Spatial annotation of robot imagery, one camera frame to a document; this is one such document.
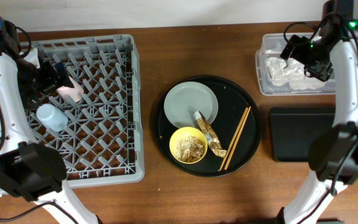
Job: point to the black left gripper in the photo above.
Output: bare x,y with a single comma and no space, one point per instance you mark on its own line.
55,78

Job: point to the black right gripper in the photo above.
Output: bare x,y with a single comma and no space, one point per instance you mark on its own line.
294,50

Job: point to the white paper napkin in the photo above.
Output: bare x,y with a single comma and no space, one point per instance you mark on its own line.
290,72

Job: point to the pink plastic cup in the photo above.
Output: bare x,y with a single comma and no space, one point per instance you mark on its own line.
76,93

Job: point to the wooden chopstick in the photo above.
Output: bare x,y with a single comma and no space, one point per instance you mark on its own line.
237,136
226,156

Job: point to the gold foil wrapper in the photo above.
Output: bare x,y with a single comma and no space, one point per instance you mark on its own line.
210,135

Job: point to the grey round plate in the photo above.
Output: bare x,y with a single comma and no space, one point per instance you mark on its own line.
184,99

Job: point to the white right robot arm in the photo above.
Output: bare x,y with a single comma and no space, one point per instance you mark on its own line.
331,52

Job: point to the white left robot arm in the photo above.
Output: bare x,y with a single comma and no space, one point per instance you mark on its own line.
28,169

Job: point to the grey plastic dishwasher rack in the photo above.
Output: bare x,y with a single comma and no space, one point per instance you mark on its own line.
102,142

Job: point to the light blue plastic cup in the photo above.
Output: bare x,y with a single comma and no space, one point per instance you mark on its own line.
52,117

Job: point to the clear plastic bin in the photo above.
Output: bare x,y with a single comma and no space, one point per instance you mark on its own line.
272,46

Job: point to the black rectangular tray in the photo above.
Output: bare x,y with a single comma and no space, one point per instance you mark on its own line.
293,129

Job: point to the round black tray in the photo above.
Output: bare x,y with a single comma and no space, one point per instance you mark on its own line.
232,101

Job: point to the yellow bowl with food scraps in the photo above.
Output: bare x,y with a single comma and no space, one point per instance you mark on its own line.
188,145

